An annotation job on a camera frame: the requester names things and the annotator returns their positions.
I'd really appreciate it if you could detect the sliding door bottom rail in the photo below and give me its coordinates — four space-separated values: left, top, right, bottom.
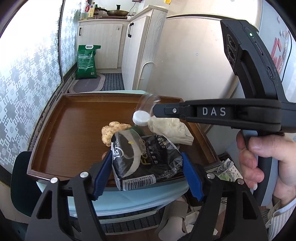
28 70 77 151

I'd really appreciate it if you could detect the person's socked foot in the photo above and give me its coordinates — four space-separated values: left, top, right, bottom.
157 199 192 234

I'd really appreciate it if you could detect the brown wooden tray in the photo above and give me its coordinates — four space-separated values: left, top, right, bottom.
26 91 220 188

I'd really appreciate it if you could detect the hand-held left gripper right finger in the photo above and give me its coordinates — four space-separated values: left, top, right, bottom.
180 152 269 241

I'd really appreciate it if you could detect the grey oval floor mat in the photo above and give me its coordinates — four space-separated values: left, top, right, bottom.
72 73 106 93

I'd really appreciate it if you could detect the red fridge magnet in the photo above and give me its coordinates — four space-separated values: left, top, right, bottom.
270 38 287 72

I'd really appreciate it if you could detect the white wood-grain cabinet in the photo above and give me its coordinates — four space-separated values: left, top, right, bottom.
77 20 130 70
121 9 167 91

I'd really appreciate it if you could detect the frying pan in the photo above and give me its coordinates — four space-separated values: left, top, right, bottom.
97 7 130 16

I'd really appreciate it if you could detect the white refrigerator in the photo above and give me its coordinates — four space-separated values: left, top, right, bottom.
133 0 296 209

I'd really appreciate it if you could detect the white tube frame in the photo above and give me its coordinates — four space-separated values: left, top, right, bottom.
138 61 155 91

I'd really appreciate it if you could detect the black snack bag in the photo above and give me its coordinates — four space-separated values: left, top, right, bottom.
111 133 184 192

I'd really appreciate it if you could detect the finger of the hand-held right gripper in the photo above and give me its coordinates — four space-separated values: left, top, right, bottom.
153 101 197 120

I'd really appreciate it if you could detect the clear plastic cup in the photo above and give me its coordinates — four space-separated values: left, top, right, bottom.
115 129 146 167

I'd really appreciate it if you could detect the patterned frosted glass door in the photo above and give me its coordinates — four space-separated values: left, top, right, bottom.
0 0 64 172
60 0 79 77

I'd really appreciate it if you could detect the clear bottle with white cap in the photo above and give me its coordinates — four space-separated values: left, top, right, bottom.
132 94 162 127

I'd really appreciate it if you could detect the printed white plastic bag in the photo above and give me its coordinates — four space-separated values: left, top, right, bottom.
213 158 243 183

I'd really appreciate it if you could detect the ginger root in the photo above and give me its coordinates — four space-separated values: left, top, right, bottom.
101 121 132 147

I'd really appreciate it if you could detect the person's right hand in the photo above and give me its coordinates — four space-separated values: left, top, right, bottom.
236 133 296 202

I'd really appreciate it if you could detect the green rice bag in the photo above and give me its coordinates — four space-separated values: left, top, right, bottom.
75 44 101 80

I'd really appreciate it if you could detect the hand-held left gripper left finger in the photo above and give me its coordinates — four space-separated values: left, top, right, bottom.
24 152 114 241

